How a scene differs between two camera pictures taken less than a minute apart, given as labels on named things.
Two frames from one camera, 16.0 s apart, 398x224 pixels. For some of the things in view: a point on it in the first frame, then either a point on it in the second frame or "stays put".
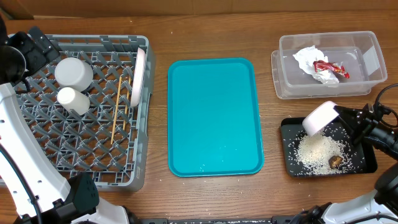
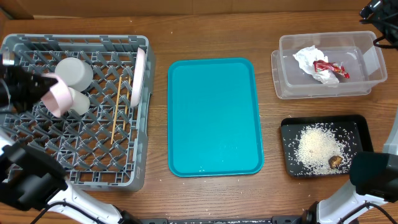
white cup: x=72 y=99 stays put
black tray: x=333 y=151 stays put
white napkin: x=306 y=57 stays put
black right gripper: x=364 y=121 to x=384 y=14
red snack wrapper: x=319 y=65 stays put
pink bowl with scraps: x=319 y=117 to x=58 y=100
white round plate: x=137 y=76 stays put
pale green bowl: x=73 y=73 stays put
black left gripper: x=26 y=43 to x=32 y=86
